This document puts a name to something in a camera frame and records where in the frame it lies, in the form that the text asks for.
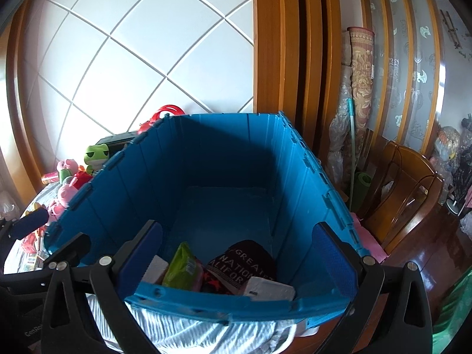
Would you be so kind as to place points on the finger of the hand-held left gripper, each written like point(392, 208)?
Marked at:
point(72, 249)
point(31, 223)

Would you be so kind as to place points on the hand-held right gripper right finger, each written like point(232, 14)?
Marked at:
point(332, 261)

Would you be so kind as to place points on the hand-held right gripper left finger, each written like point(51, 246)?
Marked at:
point(142, 258)

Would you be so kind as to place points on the white packet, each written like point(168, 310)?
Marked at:
point(156, 268)

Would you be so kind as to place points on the green wet wipes packet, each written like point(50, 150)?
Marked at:
point(182, 265)

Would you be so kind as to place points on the pink floral tissue packet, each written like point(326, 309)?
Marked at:
point(271, 288)

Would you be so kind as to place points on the maroon printed knit sock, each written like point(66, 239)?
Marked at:
point(243, 261)

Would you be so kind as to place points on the blue plastic crate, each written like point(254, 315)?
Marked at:
point(221, 155)

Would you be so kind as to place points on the round wooden desktop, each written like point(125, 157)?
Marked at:
point(332, 339)

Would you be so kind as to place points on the clear plastic bag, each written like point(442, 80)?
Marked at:
point(8, 204)

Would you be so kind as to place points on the pink foam mat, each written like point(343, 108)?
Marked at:
point(372, 243)

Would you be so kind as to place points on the pink cylindrical can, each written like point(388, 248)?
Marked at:
point(49, 179)

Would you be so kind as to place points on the light green plush toy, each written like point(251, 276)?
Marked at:
point(65, 176)

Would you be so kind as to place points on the pink pig plush red dress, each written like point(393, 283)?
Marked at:
point(68, 164)

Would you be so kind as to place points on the green rolled yoga mat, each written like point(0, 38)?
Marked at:
point(362, 188)

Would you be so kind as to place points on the pale blue striped tablecloth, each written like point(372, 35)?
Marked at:
point(177, 332)

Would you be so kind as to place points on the wooden chair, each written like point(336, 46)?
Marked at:
point(405, 221)

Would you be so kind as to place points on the green frog plush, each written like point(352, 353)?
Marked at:
point(96, 155)

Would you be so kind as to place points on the light blue mop pole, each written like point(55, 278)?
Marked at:
point(352, 147)

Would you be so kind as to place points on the black box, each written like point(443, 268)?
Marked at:
point(116, 141)

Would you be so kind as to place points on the plastic wrapped rolls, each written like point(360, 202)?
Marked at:
point(341, 136)

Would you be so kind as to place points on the person's green clothing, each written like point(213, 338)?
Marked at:
point(455, 309)

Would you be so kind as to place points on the white fan base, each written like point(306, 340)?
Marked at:
point(455, 206)

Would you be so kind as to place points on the red toy suitcase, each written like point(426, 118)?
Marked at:
point(162, 112)

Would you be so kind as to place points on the black bag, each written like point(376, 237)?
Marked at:
point(464, 177)

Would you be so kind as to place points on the plastic bag of toys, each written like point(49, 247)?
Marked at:
point(448, 143)

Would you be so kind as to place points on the rolled patterned carpet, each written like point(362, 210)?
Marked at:
point(363, 77)

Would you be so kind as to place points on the frosted glass door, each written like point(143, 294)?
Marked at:
point(402, 62)

